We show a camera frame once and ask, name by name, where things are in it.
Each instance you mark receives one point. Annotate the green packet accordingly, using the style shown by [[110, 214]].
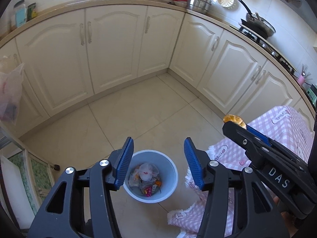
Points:
[[31, 11]]

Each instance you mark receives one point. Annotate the black frying pan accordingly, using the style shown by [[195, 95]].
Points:
[[261, 24]]

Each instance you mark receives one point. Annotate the black door stopper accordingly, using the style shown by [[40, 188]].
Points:
[[55, 167]]

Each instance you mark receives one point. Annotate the light blue plastic bin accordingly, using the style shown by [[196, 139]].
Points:
[[171, 176]]

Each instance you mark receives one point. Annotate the stainless steel pot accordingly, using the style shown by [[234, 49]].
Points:
[[199, 3]]

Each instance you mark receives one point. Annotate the orange wrapper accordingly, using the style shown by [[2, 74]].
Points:
[[157, 183]]

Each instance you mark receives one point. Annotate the green countertop oven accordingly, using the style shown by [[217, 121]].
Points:
[[313, 93]]

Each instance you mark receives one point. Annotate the crumpled clear plastic wrap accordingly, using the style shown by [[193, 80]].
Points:
[[147, 171]]

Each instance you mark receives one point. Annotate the clear jar with blue label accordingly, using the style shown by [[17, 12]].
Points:
[[19, 14]]

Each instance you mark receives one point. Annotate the pink checked tablecloth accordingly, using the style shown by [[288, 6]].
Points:
[[279, 126]]

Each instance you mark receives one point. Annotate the black gas stove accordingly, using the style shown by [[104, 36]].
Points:
[[267, 45]]

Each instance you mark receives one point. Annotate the green patterned glass door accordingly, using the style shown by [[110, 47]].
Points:
[[27, 178]]

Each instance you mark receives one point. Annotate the hanging translucent plastic bag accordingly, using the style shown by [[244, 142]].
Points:
[[11, 91]]

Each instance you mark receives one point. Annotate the orange bread snack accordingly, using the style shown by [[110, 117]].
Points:
[[235, 119]]

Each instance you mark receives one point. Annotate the shiny pink candy wrapper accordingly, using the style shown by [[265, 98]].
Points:
[[148, 191]]

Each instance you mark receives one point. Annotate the white round strainer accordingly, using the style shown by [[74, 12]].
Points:
[[225, 0]]

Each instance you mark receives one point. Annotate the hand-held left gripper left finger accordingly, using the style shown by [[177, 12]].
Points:
[[123, 163]]

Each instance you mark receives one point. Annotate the cream kitchen base cabinet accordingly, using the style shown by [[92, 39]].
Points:
[[114, 44]]

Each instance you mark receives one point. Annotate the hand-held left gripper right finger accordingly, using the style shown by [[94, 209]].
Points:
[[194, 163]]

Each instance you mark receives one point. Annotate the pink utensil holder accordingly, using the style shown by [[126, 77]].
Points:
[[301, 80]]

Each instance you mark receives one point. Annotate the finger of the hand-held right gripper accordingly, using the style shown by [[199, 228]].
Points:
[[258, 134], [240, 137]]

